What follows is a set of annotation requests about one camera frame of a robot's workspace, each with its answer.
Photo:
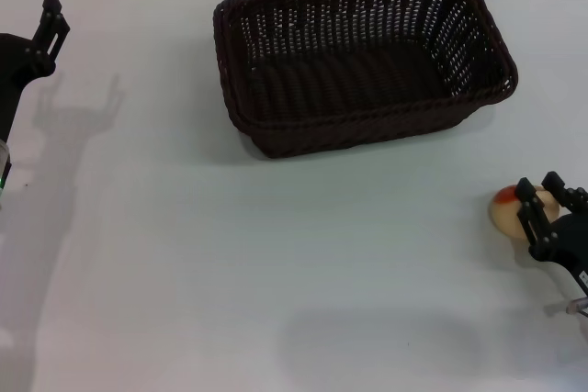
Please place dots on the shell-shaped beige bread roll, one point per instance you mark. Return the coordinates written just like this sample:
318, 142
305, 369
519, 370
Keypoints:
505, 210

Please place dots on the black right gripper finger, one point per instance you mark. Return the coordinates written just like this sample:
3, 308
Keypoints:
572, 199
533, 217

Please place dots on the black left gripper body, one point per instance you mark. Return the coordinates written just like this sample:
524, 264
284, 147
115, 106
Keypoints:
16, 66

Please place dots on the dark brown woven basket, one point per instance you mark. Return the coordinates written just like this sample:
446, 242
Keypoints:
363, 66

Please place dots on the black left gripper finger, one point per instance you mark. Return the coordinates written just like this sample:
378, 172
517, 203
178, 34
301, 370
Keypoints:
51, 29

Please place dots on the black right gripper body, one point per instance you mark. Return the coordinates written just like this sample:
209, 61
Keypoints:
567, 238

